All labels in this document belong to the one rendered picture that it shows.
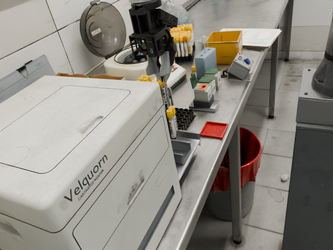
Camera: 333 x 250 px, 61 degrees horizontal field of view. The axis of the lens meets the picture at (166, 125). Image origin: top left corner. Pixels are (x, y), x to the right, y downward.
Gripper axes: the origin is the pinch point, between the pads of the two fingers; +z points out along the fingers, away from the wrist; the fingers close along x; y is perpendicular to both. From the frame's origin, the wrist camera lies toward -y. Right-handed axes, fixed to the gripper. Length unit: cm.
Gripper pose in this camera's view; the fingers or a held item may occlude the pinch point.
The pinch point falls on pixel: (164, 76)
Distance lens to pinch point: 79.3
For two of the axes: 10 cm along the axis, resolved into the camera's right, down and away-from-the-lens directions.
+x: 9.0, 1.1, -4.2
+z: 1.6, 8.1, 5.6
